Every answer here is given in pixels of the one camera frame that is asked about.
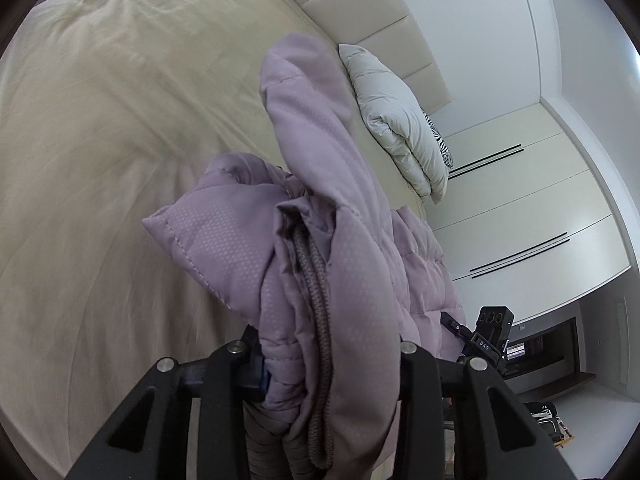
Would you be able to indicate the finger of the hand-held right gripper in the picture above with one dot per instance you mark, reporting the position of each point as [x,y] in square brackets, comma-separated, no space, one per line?
[456,326]

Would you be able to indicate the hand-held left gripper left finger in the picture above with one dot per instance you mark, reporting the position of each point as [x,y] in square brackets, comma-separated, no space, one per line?
[257,375]

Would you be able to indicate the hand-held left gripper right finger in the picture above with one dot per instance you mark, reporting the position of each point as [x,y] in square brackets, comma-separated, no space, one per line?
[412,375]

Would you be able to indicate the mauve puffer coat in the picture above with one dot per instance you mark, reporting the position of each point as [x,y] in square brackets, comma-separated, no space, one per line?
[350,285]

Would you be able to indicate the dark wooden shelf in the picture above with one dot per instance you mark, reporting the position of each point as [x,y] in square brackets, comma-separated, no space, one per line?
[560,384]

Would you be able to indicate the black and white striped object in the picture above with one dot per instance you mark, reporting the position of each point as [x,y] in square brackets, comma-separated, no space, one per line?
[550,420]

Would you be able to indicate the white wardrobe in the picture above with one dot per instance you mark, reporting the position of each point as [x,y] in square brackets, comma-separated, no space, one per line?
[525,200]

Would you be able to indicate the zebra striped pillow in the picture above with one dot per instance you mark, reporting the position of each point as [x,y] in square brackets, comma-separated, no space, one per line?
[441,142]

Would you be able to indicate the white folded duvet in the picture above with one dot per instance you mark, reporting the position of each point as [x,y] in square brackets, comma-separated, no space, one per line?
[400,125]

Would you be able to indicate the bed with cream sheet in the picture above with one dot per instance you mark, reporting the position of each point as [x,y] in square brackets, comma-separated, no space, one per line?
[125,135]

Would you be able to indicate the cream padded headboard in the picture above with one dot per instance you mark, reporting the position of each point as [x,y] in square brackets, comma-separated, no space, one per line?
[360,15]

